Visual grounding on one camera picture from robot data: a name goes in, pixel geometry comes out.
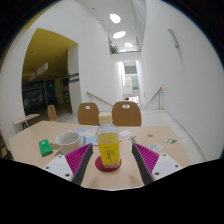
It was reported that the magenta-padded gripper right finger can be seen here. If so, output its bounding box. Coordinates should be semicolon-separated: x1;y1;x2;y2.
130;142;184;186

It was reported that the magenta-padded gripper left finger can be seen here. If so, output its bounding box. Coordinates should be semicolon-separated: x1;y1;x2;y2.
41;142;94;186

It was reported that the yellow drink bottle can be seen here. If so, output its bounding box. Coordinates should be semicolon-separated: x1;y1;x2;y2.
95;111;122;169

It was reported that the pale cloud-shaped sticker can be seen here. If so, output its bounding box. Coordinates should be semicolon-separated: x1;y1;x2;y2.
148;142;164;152

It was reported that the white ceramic mug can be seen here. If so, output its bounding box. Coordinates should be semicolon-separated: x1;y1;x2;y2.
54;130;87;156

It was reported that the flat round red coaster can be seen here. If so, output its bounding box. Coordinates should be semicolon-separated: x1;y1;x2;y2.
94;155;122;173

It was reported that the blue yellow sticker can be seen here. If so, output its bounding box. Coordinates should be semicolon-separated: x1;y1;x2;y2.
165;136;179;145

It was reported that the white sticker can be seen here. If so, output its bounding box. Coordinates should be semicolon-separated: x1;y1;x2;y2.
119;129;133;138

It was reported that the small green box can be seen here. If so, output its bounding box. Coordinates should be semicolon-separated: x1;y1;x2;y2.
38;138;54;158

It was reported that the wooden chair with backrest hole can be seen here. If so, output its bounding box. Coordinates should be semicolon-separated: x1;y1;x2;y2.
111;100;143;127
77;102;101;127

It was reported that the narrow wooden chair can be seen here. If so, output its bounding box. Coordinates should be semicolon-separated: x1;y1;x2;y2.
46;104;58;123

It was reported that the wooden stair handrail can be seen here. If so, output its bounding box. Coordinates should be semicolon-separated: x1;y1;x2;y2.
143;86;164;110
86;91;114;108

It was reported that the small wooden side table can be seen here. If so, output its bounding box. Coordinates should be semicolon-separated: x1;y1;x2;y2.
13;113;40;130

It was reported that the dark shop shelf unit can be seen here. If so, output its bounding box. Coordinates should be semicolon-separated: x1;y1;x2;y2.
21;81;48;114

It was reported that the white hanging sign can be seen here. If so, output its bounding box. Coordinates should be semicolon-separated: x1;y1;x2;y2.
29;62;49;82

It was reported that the green balcony plant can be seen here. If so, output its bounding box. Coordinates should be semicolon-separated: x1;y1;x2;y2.
108;44;119;55

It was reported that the group of oval ceiling lights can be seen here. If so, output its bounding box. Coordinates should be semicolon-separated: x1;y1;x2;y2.
109;13;134;49

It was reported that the dark wall sign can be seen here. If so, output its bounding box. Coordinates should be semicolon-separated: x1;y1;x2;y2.
68;72;80;84

